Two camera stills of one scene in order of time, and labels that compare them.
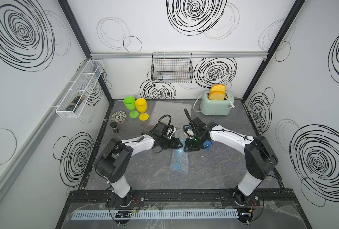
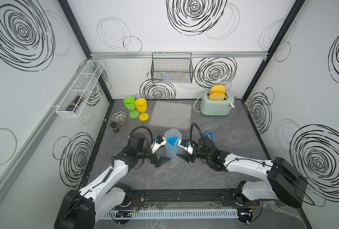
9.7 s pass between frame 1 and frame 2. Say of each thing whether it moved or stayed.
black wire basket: stayed
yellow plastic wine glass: stayed
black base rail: stayed
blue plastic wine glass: moved
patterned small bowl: stayed
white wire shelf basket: stayed
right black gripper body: moved
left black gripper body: moved
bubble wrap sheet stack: stayed
